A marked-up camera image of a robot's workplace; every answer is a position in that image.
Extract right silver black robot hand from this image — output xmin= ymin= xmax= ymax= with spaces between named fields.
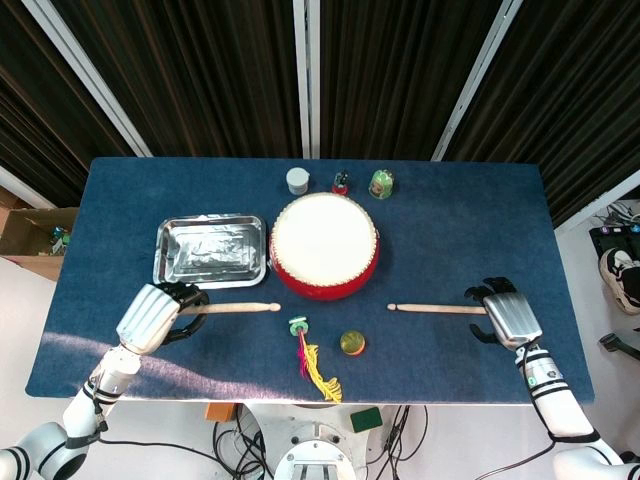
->
xmin=463 ymin=276 xmax=545 ymax=351

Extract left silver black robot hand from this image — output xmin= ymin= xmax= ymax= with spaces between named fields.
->
xmin=115 ymin=280 xmax=211 ymax=357

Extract wooden drumstick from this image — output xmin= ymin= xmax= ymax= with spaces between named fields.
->
xmin=387 ymin=302 xmax=489 ymax=317
xmin=182 ymin=301 xmax=282 ymax=317

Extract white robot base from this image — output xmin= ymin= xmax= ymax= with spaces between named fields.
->
xmin=239 ymin=402 xmax=396 ymax=480

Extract red drum with white skin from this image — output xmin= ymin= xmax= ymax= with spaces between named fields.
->
xmin=268 ymin=192 xmax=381 ymax=302

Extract rectangular silver metal tray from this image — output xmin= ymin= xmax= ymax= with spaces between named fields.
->
xmin=152 ymin=213 xmax=269 ymax=290

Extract blue felt table mat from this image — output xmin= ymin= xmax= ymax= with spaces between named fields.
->
xmin=24 ymin=157 xmax=596 ymax=406

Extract black handheld tool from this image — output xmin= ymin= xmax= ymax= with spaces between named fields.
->
xmin=598 ymin=332 xmax=640 ymax=361

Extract black and white sneaker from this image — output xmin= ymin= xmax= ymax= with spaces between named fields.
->
xmin=598 ymin=247 xmax=640 ymax=316

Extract small orange box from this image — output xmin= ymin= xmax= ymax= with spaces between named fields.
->
xmin=204 ymin=402 xmax=236 ymax=424

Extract black electronic device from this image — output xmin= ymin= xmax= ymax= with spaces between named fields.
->
xmin=588 ymin=222 xmax=640 ymax=256

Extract brown cardboard box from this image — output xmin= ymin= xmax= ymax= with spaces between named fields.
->
xmin=0 ymin=187 xmax=80 ymax=281

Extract yellow orange ball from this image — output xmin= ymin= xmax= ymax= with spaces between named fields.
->
xmin=339 ymin=329 xmax=366 ymax=357

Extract yellow pink feather shuttlecock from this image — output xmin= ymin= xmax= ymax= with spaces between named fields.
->
xmin=287 ymin=315 xmax=345 ymax=404

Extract green sponge block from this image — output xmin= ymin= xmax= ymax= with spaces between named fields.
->
xmin=349 ymin=406 xmax=385 ymax=434

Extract green toy capsule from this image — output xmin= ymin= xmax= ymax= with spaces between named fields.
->
xmin=368 ymin=168 xmax=394 ymax=199

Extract small white lidded jar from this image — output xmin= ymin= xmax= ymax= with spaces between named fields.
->
xmin=285 ymin=167 xmax=311 ymax=196

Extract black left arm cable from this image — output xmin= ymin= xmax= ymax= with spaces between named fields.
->
xmin=84 ymin=379 xmax=236 ymax=469

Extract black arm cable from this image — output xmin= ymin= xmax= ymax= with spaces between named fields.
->
xmin=84 ymin=379 xmax=236 ymax=469
xmin=474 ymin=344 xmax=601 ymax=480

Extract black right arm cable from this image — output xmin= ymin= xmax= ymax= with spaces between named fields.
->
xmin=474 ymin=344 xmax=601 ymax=480

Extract white partition frame post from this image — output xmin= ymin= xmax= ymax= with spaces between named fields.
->
xmin=22 ymin=0 xmax=154 ymax=159
xmin=0 ymin=164 xmax=56 ymax=209
xmin=293 ymin=0 xmax=321 ymax=160
xmin=554 ymin=169 xmax=640 ymax=234
xmin=432 ymin=0 xmax=524 ymax=161

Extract tangled black floor cables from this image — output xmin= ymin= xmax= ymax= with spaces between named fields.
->
xmin=369 ymin=404 xmax=431 ymax=480
xmin=212 ymin=404 xmax=274 ymax=480

